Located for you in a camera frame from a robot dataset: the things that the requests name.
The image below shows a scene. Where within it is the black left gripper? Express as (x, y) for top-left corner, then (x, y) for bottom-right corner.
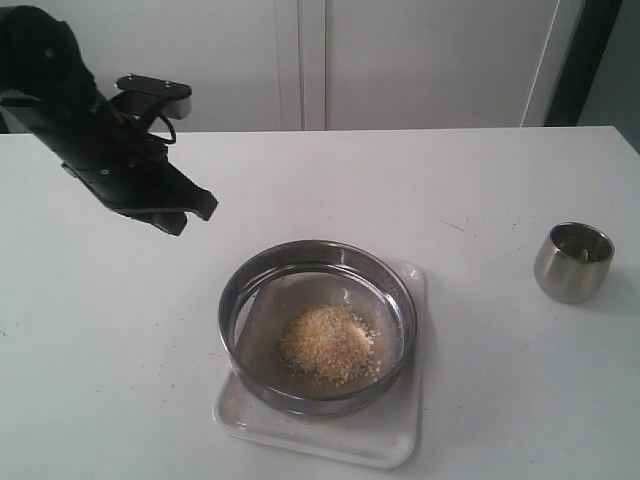
(29, 96), (218, 236)

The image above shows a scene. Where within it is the round steel mesh sieve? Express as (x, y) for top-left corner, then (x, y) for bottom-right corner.
(218, 240), (418, 417)

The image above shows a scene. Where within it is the yellow and white grain mix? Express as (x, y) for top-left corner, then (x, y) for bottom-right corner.
(277, 305), (383, 387)

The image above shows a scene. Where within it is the small steel cup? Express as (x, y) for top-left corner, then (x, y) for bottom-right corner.
(533, 222), (615, 304)

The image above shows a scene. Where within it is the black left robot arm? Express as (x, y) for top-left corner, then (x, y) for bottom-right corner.
(1, 5), (218, 236)

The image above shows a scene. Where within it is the white cabinet with doors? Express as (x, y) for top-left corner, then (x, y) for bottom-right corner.
(42, 0), (583, 131)

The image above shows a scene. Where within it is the white square plastic tray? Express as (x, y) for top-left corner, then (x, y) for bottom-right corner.
(212, 260), (428, 469)

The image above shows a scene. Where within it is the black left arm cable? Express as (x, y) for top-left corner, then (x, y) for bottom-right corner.
(147, 113), (177, 147)

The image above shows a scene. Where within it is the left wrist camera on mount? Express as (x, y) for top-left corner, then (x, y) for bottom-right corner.
(110, 74), (192, 131)

